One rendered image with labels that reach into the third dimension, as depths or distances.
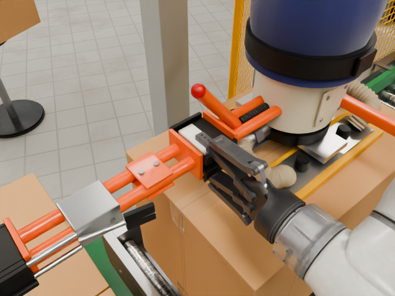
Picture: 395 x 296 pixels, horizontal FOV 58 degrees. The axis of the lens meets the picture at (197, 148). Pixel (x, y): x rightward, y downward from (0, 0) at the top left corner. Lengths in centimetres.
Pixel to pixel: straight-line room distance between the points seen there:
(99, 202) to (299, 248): 28
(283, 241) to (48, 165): 199
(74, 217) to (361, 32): 50
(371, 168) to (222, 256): 38
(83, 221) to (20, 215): 91
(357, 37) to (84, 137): 206
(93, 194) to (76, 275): 70
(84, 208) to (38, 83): 261
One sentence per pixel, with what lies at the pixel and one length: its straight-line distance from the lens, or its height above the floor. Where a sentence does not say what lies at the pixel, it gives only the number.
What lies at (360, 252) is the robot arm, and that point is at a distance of 46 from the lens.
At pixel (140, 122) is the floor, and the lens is 250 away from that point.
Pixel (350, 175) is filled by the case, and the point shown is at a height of 104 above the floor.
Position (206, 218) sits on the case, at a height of 104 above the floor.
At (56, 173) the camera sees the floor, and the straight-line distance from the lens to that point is 229.
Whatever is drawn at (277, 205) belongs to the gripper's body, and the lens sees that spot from 50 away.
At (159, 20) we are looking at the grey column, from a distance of 169.
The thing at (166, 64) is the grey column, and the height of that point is 66.
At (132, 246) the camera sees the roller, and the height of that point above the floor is 55.
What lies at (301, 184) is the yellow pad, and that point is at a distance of 72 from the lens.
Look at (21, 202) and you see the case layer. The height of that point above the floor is 54.
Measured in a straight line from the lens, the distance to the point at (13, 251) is 52.
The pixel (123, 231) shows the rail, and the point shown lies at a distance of 121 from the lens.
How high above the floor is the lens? 159
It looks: 44 degrees down
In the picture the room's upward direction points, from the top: straight up
